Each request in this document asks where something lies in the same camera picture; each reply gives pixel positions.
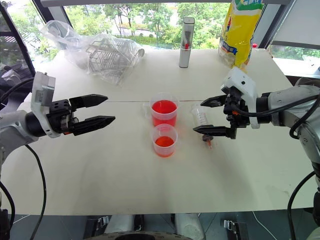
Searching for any clear plastic syringe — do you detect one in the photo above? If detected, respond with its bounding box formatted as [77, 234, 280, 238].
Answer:
[190, 103, 214, 150]

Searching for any white robot leg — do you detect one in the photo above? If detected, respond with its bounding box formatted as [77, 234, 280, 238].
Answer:
[103, 214, 135, 235]
[174, 212, 203, 240]

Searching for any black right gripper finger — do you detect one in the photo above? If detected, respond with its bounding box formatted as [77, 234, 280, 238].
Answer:
[200, 94, 228, 109]
[192, 125, 232, 138]

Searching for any metal wire basket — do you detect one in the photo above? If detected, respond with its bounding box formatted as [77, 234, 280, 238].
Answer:
[85, 39, 133, 85]

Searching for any white floor cable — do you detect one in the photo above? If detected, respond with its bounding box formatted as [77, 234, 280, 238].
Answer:
[251, 210, 278, 240]

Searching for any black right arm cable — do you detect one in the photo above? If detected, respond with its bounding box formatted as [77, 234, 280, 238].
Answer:
[231, 92, 320, 240]

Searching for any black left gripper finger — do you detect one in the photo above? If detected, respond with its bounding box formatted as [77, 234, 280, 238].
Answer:
[72, 115, 116, 137]
[68, 93, 109, 109]

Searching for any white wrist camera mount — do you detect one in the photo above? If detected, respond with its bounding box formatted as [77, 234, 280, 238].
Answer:
[30, 71, 61, 139]
[220, 66, 260, 130]

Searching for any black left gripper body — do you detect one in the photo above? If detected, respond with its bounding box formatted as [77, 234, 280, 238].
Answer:
[46, 99, 79, 136]

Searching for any yellow snack bag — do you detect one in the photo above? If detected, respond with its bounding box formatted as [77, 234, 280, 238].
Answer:
[218, 0, 265, 74]

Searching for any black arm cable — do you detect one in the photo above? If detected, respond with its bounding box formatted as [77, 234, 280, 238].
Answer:
[231, 92, 320, 240]
[0, 77, 48, 240]

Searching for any clear plastic bag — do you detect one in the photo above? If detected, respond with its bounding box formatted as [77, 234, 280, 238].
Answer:
[39, 19, 146, 88]

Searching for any white cylindrical container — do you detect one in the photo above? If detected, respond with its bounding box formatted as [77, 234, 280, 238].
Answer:
[178, 16, 196, 69]

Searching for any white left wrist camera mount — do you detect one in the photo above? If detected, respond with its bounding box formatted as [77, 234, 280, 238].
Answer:
[30, 71, 61, 139]

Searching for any small clear measuring cup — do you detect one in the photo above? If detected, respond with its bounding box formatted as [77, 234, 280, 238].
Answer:
[151, 123, 179, 158]

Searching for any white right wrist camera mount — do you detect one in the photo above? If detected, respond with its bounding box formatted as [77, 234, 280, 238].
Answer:
[220, 66, 260, 130]

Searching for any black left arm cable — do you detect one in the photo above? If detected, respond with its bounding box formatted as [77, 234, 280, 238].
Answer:
[0, 77, 48, 240]

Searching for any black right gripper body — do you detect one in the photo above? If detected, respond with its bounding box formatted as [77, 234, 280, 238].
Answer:
[223, 86, 251, 140]

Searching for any large clear measuring cup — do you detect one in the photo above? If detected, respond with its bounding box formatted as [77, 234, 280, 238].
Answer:
[142, 92, 180, 127]

